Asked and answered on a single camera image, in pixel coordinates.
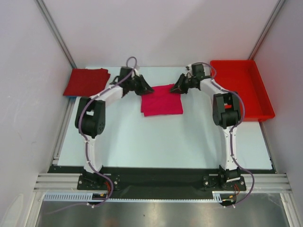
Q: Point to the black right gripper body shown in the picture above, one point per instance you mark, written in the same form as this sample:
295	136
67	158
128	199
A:
185	82

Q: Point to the right corner frame post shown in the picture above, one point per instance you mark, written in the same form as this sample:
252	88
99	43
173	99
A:
266	29

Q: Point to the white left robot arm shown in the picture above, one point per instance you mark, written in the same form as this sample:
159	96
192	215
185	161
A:
91	116

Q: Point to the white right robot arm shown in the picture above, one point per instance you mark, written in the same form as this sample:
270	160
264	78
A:
226	113

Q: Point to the corner frame post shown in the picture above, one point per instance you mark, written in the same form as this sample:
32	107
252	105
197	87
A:
55	31
266	29

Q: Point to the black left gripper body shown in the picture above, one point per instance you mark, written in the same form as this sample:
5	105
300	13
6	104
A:
137	85

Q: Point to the grey slotted cable duct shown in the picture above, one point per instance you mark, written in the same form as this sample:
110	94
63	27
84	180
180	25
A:
75	196

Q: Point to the red plastic bin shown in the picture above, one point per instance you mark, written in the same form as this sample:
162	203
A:
243	77

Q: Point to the left corner frame post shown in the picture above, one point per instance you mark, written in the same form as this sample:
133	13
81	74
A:
55	31

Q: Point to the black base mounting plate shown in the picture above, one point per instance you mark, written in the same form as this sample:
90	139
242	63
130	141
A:
156	183

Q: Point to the pink t shirt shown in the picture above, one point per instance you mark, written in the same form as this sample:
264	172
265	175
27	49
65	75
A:
161	102

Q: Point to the folded dark red shirt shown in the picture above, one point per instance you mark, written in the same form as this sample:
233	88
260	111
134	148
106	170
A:
86	82

